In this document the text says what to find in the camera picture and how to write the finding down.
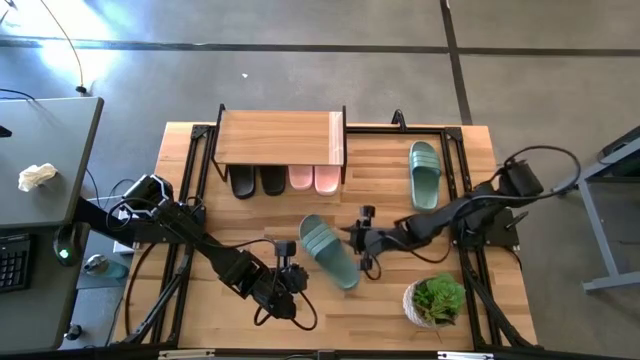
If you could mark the wooden shelf with black legs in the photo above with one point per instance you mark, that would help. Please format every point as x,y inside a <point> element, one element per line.
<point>275,137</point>

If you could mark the black rubber slide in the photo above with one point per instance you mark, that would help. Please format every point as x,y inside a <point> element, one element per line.
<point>273,181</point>
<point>242,182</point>

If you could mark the black support strut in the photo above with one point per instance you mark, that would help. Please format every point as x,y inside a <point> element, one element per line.
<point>100,220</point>

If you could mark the black camera clamp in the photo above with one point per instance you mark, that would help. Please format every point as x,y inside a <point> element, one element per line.
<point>398,120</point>

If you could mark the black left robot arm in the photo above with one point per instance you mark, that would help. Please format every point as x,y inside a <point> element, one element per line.
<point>220,257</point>

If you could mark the green rubber slide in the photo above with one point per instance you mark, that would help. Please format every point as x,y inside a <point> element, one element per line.
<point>325,250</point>
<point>425,175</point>

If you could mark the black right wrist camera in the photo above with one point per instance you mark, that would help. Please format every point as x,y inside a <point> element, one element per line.
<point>367,212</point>

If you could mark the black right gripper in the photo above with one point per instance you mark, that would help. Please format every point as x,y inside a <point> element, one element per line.
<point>375,240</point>

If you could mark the small black desk item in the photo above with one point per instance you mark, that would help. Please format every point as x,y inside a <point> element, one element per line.
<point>4,132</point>

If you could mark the black device with green light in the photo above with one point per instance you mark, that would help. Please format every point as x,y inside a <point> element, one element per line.
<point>70,240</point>

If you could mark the teal bottle with silver cap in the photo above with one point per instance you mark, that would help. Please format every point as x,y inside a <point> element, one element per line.
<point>117,270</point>

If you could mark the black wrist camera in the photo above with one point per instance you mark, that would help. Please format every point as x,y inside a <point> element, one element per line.
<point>286,250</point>
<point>367,212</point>

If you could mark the silver metal bracket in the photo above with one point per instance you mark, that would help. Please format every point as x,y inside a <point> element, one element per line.
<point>185,354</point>
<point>465,355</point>

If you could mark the dark flat device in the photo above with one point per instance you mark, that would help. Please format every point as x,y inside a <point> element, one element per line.
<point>625,145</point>

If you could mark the white power strip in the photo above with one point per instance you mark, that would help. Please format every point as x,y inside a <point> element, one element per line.
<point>124,247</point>

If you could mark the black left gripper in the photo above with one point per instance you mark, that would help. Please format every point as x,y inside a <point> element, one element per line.
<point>282,295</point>

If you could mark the grey metal table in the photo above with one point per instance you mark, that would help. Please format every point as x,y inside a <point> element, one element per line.
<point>615,281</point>

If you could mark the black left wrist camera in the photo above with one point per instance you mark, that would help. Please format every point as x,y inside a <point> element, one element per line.
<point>286,250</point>

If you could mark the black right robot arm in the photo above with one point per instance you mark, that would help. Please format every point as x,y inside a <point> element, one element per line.
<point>435,222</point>

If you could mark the black keyboard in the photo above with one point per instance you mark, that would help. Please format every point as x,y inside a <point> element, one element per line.
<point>12,265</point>

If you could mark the succulent in white pot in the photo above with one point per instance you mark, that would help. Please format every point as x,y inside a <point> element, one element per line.
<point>440,300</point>

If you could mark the crumpled white tissue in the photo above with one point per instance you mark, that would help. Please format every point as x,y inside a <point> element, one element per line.
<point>35,176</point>

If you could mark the small black knob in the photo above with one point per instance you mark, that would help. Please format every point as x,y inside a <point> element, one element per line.
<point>73,332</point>

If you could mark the grey desk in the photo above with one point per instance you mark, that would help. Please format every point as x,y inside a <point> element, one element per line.
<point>45,135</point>

